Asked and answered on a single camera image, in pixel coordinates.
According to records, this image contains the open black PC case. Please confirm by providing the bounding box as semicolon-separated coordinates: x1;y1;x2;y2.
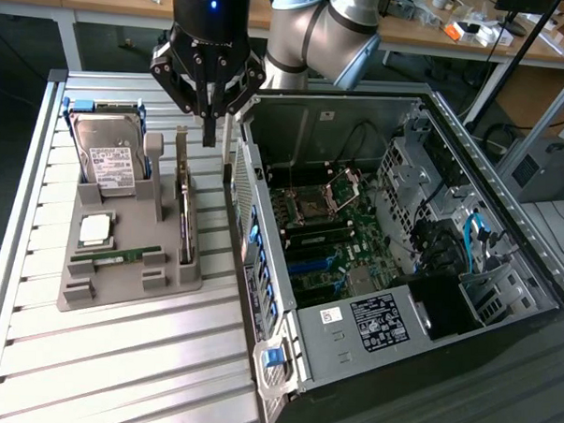
210;75;564;423

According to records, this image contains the blue disk caddy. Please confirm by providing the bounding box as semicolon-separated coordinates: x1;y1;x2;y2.
58;96;156;184

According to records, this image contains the black RAM stick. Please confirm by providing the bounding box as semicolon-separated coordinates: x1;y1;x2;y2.
283;222;356;252

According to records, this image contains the grey computer tower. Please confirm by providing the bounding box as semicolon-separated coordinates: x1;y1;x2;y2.
494;133;564;206

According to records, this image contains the silver CPU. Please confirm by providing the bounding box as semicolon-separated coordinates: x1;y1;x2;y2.
78;212;115;249

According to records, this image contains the blue wire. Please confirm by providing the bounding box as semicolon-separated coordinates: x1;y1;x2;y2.
460;208;493;274

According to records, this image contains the black monitor stand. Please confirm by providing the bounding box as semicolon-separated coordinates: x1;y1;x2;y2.
492;0;530;36

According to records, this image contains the silver hard disk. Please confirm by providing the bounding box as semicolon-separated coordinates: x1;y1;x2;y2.
70;111;143;199

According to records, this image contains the metal disk bay cage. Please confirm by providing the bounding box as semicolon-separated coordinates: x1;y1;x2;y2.
373;124;461;232

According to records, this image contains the metal socket cover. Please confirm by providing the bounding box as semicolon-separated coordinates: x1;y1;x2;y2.
321;168;363;212

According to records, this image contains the green RAM stick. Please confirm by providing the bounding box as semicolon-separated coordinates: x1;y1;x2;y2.
69;241;163;267

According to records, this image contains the green motherboard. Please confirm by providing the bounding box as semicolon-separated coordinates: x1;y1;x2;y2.
262;166;409;313

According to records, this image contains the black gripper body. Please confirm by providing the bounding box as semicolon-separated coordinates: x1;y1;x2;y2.
166;0;253;87

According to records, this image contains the black tripod pole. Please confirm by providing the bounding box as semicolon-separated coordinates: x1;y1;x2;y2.
461;0;564;137

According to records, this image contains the graphics card with metal bracket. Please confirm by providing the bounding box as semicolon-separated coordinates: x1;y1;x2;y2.
169;124;202;268

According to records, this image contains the CPU socket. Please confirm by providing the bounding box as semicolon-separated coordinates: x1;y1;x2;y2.
292;186;335;223

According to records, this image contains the grey parts rack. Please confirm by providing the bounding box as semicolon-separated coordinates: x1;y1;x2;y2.
56;127;210;317

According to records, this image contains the cluttered wooden desk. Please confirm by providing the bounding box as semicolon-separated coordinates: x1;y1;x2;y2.
374;0;564;112

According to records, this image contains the orange small box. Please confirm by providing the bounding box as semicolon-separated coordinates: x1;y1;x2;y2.
441;20;463;42

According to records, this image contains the blue case latch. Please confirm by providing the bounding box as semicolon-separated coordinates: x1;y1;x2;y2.
261;347;285;371

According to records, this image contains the grey power supply unit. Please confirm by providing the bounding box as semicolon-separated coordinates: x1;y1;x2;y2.
293;280;438;388

